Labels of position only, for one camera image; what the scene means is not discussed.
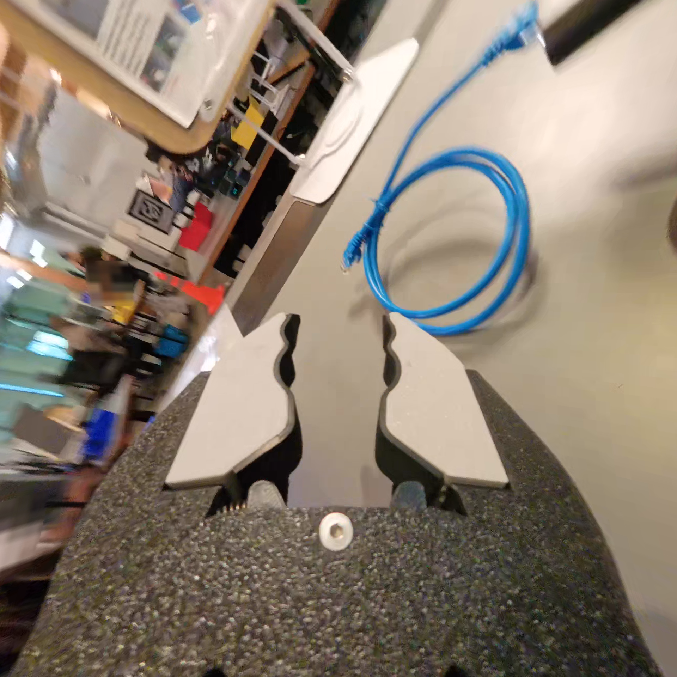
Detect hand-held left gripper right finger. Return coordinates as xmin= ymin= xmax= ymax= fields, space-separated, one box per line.
xmin=374 ymin=311 xmax=511 ymax=502

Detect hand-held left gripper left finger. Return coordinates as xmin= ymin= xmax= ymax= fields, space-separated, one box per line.
xmin=164 ymin=312 xmax=304 ymax=502

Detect blue ethernet cable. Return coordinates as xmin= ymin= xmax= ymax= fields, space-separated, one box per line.
xmin=341 ymin=0 xmax=540 ymax=337

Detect black ethernet port adapter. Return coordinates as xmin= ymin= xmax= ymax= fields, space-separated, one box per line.
xmin=542 ymin=0 xmax=646 ymax=67

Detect orange plastic object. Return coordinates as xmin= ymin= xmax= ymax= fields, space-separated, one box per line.
xmin=153 ymin=270 xmax=225 ymax=314

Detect red box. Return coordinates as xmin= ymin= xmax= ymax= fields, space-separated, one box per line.
xmin=179 ymin=203 xmax=213 ymax=252

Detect fiducial marker sign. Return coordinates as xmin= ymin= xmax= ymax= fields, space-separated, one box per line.
xmin=127 ymin=189 xmax=175 ymax=234

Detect yellow box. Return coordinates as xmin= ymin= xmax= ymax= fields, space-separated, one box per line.
xmin=231 ymin=98 xmax=265 ymax=149

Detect white sign stand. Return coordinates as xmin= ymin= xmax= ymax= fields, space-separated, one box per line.
xmin=0 ymin=0 xmax=277 ymax=155

